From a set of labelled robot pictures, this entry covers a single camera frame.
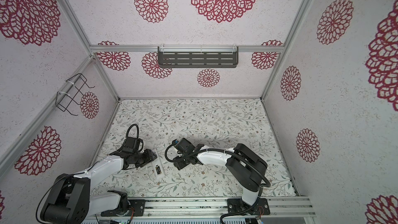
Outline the white remote control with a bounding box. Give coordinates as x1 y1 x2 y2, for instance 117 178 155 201
152 153 165 180

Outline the black AAA battery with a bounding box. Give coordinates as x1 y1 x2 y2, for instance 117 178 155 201
155 166 162 175

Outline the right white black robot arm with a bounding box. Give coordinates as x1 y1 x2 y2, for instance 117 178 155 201
165 138 271 205

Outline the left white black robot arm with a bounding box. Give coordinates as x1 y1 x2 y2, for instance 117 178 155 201
35 138 157 224

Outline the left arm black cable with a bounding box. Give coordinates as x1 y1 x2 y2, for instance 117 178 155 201
124 123 144 153

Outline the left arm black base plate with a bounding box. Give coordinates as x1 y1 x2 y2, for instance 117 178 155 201
100 200 146 217

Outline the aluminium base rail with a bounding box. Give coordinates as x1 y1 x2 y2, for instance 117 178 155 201
87 197 316 220

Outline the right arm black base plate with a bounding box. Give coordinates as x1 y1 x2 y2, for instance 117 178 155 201
227 198 271 216

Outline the black wire wall basket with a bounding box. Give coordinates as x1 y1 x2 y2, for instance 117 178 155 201
55 73 95 116

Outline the grey slotted wall shelf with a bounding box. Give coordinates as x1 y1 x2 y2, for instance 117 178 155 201
158 46 239 68

